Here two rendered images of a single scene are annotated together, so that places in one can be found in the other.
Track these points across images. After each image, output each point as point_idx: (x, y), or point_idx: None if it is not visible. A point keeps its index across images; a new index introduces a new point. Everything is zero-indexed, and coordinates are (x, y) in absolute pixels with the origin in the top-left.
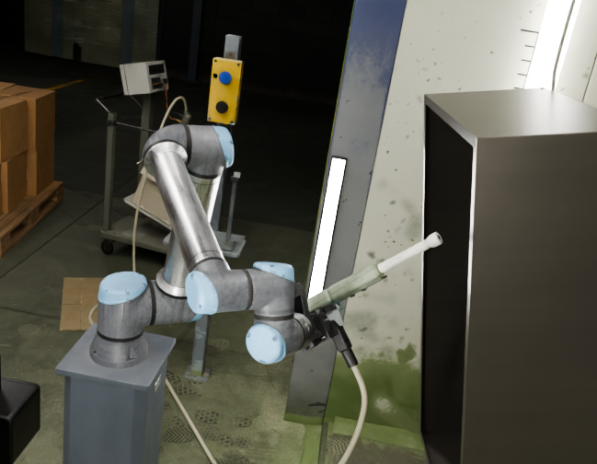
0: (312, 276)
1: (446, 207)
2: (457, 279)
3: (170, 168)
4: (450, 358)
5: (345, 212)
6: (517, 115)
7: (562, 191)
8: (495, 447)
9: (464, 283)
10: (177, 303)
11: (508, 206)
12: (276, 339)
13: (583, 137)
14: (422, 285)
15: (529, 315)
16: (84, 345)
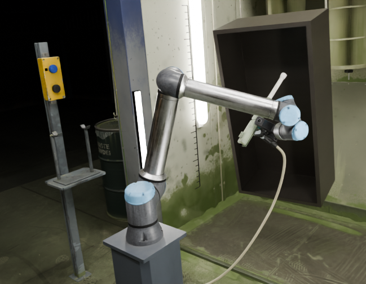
0: (142, 163)
1: (226, 81)
2: (234, 112)
3: (203, 83)
4: (239, 151)
5: (145, 120)
6: (282, 18)
7: (321, 35)
8: (321, 145)
9: (236, 113)
10: (163, 184)
11: (316, 45)
12: (306, 124)
13: (322, 14)
14: (229, 120)
15: (321, 87)
16: (126, 247)
